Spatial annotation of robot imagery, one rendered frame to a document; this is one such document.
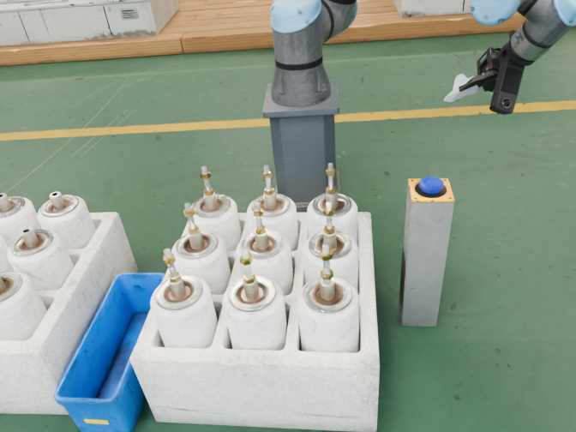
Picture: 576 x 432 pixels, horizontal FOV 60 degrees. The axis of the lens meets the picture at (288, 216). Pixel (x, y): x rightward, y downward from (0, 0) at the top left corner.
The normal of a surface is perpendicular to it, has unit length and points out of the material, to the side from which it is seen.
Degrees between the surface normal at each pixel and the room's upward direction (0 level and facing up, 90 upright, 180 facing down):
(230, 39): 90
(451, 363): 0
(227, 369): 90
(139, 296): 88
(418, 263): 90
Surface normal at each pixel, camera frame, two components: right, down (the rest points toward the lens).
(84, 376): 0.99, -0.04
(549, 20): -0.63, 0.64
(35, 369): -0.07, 0.60
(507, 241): -0.08, -0.80
